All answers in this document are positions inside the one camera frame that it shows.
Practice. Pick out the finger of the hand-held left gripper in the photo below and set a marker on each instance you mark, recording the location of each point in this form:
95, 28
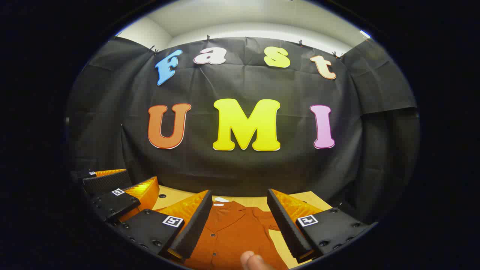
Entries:
116, 204
107, 183

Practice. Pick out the orange button shirt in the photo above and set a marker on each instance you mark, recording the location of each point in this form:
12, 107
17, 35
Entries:
232, 232

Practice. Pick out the black backdrop cloth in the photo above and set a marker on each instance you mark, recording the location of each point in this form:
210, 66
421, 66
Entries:
243, 168

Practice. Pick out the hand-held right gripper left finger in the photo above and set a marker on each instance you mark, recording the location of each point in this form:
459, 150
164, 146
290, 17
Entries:
195, 225

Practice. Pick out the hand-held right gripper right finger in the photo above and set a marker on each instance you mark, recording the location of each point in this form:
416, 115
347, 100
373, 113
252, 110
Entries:
288, 228

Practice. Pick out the white paper hang tag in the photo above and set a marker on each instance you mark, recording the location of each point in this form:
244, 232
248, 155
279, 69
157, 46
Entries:
221, 199

